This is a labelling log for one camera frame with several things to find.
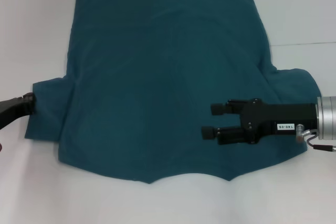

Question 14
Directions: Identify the thin right arm cable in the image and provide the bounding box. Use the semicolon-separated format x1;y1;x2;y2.
306;131;336;153

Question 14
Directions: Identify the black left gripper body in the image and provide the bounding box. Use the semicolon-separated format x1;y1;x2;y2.
0;94;27;131

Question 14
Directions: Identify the silver elbow cable connector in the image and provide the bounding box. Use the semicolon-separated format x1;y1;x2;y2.
295;123;313;144

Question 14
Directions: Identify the blue t-shirt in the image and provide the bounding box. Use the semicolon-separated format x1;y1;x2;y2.
24;0;322;185

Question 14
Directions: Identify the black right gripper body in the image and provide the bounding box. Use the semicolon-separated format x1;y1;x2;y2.
240;98;318;145

